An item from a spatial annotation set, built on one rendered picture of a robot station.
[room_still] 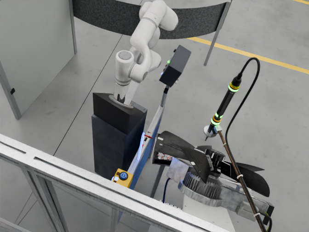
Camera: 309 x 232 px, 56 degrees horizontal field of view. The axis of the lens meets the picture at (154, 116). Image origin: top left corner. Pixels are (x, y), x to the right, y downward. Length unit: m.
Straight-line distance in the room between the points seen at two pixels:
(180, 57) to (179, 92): 1.49
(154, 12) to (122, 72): 0.35
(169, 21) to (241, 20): 3.60
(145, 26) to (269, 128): 2.58
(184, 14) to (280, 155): 1.90
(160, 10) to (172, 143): 0.76
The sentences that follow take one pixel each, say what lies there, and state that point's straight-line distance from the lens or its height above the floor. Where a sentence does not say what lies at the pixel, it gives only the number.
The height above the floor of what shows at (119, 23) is 0.69.
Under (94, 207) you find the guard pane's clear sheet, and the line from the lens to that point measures 0.80.
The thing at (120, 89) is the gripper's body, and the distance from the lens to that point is 1.46.
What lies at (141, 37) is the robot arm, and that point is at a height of 1.77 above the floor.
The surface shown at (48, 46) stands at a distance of 3.37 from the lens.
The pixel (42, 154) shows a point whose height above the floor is 2.05.
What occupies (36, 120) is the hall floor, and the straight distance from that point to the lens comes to 3.33.
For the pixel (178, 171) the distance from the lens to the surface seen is 1.87.
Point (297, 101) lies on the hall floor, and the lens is 4.25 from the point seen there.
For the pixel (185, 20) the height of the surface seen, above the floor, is 0.80.
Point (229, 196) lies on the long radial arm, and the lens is 1.78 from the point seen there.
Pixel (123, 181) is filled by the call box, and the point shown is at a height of 1.07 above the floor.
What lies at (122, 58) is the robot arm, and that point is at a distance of 1.35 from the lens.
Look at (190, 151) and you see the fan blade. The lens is 1.50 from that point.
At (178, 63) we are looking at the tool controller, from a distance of 2.13.
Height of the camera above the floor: 2.65
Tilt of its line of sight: 53 degrees down
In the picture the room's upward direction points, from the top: 13 degrees clockwise
